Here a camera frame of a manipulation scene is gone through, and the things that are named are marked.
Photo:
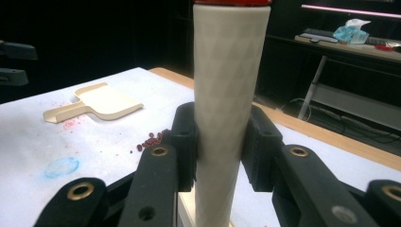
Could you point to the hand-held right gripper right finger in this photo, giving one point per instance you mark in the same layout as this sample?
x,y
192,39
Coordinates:
x,y
261,148

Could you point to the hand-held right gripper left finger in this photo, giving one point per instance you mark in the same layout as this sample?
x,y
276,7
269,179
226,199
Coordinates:
x,y
186,142

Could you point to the pile of red beans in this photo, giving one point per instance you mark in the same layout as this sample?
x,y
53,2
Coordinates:
x,y
151,142

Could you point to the cream hand brush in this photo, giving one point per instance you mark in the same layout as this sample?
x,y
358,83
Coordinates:
x,y
227,78

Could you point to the cream dustpan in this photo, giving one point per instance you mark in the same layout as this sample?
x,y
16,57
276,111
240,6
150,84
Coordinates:
x,y
107,104

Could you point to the dark keyboard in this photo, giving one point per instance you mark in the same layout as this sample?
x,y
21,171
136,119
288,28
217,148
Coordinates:
x,y
318,35

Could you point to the blue tissue pack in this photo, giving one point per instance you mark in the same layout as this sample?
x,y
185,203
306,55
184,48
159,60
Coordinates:
x,y
351,33

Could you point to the small red object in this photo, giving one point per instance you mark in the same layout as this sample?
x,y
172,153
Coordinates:
x,y
384,48

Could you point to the wooden desk with white frame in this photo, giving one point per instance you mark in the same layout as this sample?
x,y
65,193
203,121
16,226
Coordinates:
x,y
353,48

